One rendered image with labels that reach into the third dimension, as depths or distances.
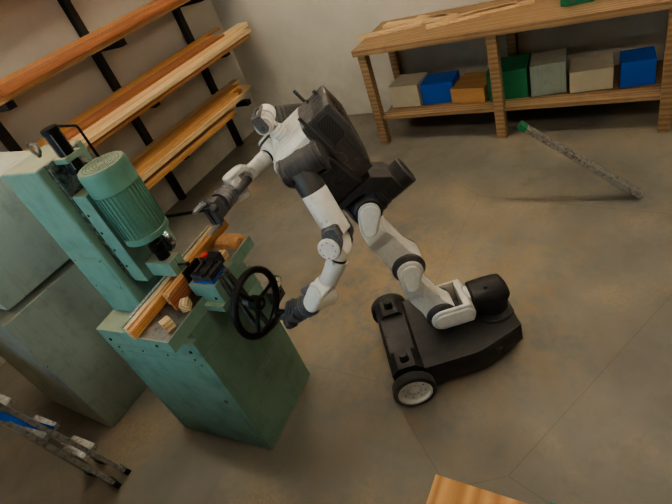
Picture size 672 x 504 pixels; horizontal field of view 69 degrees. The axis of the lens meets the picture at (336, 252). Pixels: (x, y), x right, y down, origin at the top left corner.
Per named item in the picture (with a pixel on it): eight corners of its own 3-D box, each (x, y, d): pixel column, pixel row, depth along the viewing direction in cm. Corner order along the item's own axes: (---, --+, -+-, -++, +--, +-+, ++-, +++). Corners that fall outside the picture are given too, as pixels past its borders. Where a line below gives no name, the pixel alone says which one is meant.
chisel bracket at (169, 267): (179, 279, 193) (168, 264, 188) (154, 278, 199) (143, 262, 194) (190, 266, 197) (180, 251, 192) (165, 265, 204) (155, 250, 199)
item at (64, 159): (77, 176, 170) (45, 133, 160) (63, 177, 174) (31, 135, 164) (93, 163, 175) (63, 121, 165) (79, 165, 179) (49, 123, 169)
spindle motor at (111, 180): (150, 248, 175) (99, 176, 157) (117, 248, 183) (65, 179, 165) (178, 218, 186) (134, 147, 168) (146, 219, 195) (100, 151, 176)
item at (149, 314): (136, 339, 180) (130, 332, 178) (133, 338, 181) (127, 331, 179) (228, 226, 223) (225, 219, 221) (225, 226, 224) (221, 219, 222)
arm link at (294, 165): (334, 177, 159) (312, 140, 155) (330, 183, 150) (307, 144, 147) (304, 194, 162) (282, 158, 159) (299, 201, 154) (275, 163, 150)
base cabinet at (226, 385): (273, 452, 231) (204, 360, 189) (184, 428, 258) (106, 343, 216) (311, 373, 260) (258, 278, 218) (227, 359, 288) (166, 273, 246)
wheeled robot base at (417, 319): (492, 288, 263) (485, 241, 243) (535, 361, 222) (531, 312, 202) (380, 323, 269) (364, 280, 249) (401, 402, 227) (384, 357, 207)
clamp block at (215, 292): (224, 304, 185) (214, 287, 180) (198, 301, 191) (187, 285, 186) (243, 276, 195) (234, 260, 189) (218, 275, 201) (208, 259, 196)
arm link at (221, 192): (210, 200, 185) (226, 182, 193) (192, 203, 190) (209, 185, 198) (227, 226, 192) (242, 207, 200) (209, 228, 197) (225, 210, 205)
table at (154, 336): (194, 357, 172) (186, 346, 168) (135, 347, 186) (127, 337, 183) (272, 245, 211) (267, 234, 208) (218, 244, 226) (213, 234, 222)
